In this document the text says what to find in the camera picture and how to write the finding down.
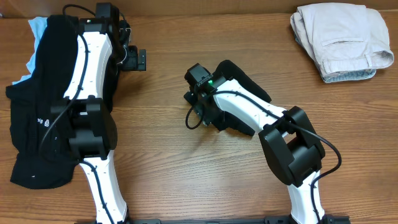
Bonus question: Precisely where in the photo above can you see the black t-shirt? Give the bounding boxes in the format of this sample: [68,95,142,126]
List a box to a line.
[183,59,273,137]

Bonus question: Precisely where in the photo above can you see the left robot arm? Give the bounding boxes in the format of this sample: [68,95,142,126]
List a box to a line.
[50,2,147,223]

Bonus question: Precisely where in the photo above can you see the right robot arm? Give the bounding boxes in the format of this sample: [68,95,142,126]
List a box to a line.
[184,60,350,223]

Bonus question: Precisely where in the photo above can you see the light blue garment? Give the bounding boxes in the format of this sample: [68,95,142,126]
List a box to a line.
[12,17,47,85]

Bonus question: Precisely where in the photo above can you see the black polo shirt with logo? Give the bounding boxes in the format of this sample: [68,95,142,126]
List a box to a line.
[6,15,116,189]

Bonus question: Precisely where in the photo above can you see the folded beige trousers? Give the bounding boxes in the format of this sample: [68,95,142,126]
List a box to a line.
[290,2,394,75]

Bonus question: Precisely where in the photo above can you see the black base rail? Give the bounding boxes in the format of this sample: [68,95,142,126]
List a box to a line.
[76,215,351,224]

